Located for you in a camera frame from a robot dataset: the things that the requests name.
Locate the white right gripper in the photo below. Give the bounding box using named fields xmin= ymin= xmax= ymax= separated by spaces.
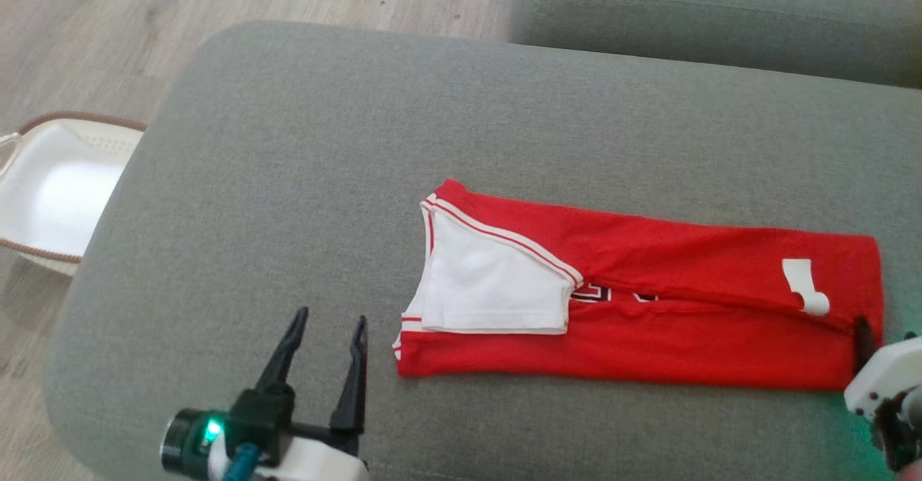
xmin=844 ymin=317 xmax=922 ymax=421

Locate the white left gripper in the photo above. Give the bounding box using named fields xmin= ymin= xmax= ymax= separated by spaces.
xmin=252 ymin=307 xmax=370 ymax=481

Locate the red and white basketball jersey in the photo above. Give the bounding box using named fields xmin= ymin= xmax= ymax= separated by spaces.
xmin=393 ymin=179 xmax=885 ymax=393

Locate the large grey sofa seat cushion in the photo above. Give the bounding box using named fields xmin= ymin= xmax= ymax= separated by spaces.
xmin=43 ymin=20 xmax=922 ymax=481

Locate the white laundry basket brown rim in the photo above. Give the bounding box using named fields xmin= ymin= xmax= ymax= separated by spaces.
xmin=0 ymin=111 xmax=147 ymax=277

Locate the grey sofa chaise cushion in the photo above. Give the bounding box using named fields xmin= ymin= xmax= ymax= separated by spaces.
xmin=510 ymin=0 xmax=922 ymax=89

